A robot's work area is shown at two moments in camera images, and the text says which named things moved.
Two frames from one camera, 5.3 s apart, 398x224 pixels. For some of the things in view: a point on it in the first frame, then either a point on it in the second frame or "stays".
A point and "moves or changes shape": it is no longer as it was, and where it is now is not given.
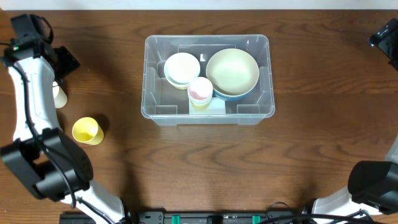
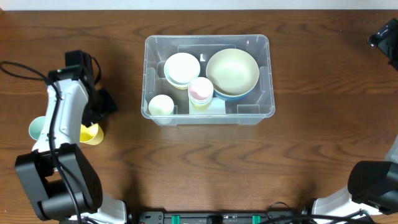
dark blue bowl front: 232,98 stays
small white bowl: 182,67 stays
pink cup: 200,88 stays
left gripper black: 65,61 → 104,103
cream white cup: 60,96 moves or changes shape
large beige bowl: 232,73 stays
